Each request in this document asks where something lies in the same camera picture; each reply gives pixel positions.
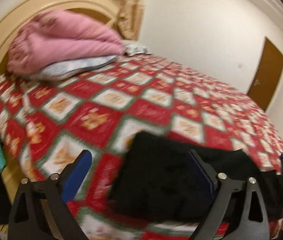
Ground grey white pillow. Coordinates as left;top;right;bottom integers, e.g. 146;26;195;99
19;55;118;82

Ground brown wooden door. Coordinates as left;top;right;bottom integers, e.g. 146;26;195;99
247;37;283;111

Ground red teddy bear bedspread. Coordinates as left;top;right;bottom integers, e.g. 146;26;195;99
0;55;283;239

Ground grey patterned pillow far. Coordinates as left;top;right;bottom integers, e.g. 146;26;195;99
123;40;151;57

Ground pink folded blanket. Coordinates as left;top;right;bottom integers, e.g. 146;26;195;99
7;9;125;74

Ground black pants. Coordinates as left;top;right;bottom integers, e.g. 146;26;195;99
107;132;283;223

